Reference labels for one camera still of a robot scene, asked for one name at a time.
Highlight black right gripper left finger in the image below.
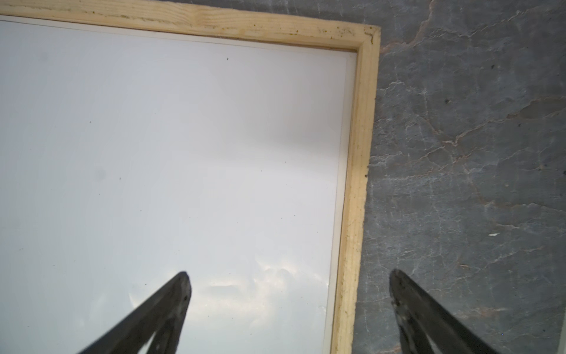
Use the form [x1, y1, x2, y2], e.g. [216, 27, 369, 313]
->
[82, 271, 192, 353]

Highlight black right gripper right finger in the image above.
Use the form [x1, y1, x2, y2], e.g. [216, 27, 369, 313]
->
[389, 269, 497, 354]

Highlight white photo mat board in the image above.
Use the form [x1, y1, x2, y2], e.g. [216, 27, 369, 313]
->
[0, 15, 358, 354]

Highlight light wooden picture frame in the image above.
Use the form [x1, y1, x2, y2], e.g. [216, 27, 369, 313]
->
[1, 1, 381, 353]

